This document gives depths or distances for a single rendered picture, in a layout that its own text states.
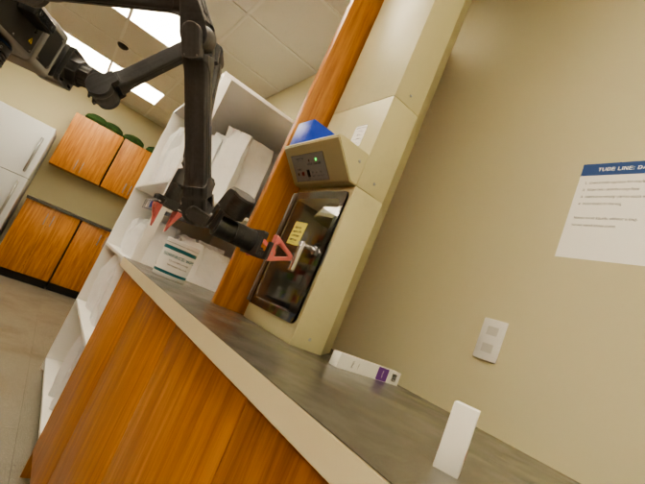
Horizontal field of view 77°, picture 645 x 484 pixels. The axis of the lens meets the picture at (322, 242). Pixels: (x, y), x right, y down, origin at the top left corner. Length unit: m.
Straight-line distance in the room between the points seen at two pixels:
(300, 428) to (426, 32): 1.20
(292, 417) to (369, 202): 0.79
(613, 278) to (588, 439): 0.36
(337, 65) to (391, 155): 0.52
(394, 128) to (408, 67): 0.19
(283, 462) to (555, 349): 0.77
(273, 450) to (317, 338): 0.59
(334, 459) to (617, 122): 1.18
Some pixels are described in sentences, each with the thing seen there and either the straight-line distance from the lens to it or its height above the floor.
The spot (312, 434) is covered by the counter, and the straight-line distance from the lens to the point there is 0.48.
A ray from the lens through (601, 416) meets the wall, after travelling 1.10.
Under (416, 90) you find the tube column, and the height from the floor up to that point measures 1.77.
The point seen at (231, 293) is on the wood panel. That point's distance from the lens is 1.40.
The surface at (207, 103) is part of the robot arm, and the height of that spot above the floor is 1.37.
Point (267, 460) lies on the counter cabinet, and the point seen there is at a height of 0.85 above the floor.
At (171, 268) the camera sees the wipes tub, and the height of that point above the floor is 0.98.
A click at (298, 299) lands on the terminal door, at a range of 1.11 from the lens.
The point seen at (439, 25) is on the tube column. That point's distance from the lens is 1.48.
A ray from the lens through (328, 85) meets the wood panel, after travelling 1.60.
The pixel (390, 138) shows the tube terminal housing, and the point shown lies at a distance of 1.25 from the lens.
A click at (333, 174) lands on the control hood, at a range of 1.20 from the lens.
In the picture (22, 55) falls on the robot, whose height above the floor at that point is 1.38.
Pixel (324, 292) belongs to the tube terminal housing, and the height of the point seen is 1.10.
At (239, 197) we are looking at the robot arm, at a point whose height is 1.22.
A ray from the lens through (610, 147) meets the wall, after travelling 1.35.
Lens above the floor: 1.05
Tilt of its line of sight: 9 degrees up
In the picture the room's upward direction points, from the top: 23 degrees clockwise
